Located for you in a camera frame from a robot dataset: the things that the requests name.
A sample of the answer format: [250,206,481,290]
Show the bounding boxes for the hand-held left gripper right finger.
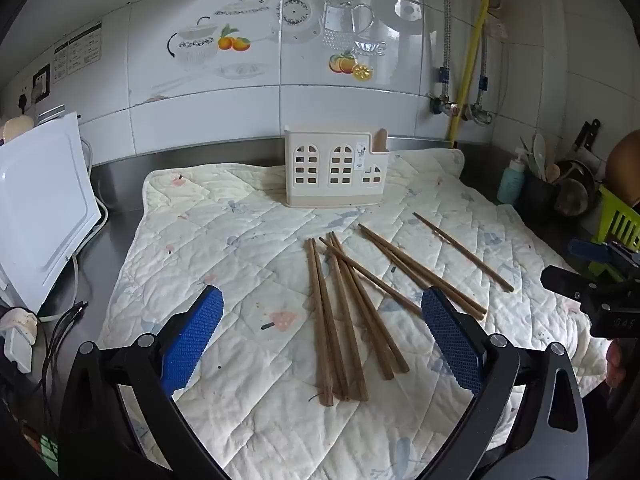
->
[421,287,588,480]

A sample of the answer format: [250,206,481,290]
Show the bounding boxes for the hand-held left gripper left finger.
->
[59,285,224,480]

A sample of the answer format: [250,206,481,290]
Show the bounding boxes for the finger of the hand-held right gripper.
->
[568,239,640,278]
[541,265,608,306]

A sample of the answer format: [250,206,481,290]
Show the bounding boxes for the pile of wooden chopsticks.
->
[305,212,516,407]

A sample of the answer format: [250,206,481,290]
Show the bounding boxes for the white plastic utensil holder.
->
[284,125,390,209]

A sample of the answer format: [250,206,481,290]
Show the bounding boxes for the person's right hand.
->
[605,338,626,388]

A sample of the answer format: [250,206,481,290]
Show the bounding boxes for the green plastic dish rack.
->
[592,184,640,256]

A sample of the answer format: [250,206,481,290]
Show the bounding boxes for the brown cooking pan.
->
[555,160,598,216]

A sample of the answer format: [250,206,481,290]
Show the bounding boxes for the black utensil pot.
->
[520,170,561,226]

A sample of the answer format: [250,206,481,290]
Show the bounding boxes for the cream quilted mat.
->
[97,149,608,480]

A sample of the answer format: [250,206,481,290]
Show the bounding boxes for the brown round bowl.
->
[606,129,640,191]

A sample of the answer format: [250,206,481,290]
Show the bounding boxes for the teal pump bottle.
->
[496,147,528,206]

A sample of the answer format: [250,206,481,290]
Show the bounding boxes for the white plastic spoon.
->
[532,133,547,181]

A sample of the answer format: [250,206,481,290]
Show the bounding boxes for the metal water valve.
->
[462,102,496,126]

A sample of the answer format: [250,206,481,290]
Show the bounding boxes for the white power adapter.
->
[0,307,40,373]

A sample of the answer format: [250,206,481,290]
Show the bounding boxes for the white microwave oven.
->
[0,111,108,318]

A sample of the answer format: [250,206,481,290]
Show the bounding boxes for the beige round object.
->
[1,116,35,142]

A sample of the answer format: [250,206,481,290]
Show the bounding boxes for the white instruction sticker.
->
[67,21,103,68]
[52,40,69,83]

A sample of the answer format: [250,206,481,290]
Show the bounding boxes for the black handled kitchen knife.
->
[572,119,601,166]

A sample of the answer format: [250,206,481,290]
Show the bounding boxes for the black cables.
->
[37,300,90,411]

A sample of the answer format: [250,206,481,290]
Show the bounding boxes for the white power cable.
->
[80,137,109,241]

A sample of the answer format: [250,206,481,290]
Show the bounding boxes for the metal valve with red handle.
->
[430,92,461,118]

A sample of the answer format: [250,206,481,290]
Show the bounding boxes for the braided metal hose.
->
[435,0,453,98]
[477,25,491,111]

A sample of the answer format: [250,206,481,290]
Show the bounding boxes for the yellow gas hose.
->
[446,0,493,143]

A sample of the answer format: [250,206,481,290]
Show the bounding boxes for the black wall socket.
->
[32,64,52,101]

